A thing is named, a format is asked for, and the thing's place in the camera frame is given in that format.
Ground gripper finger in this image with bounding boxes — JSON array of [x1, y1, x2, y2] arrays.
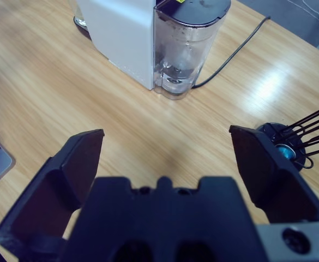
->
[[228, 124, 319, 225], [0, 128, 105, 248]]

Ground white capsule coffee machine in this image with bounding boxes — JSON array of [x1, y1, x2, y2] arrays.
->
[[73, 0, 158, 91]]

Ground black capsule stand with rods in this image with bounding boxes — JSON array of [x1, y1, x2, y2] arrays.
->
[[257, 102, 319, 174]]

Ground clear water tank black lid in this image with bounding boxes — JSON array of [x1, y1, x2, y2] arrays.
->
[[152, 0, 232, 100]]

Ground metal drip tray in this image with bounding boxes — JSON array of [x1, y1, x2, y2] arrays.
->
[[73, 16, 92, 38]]

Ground black machine power cord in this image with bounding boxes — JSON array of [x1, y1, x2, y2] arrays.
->
[[193, 16, 272, 88]]

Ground white straight floor cable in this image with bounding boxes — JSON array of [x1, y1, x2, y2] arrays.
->
[[302, 0, 319, 31]]

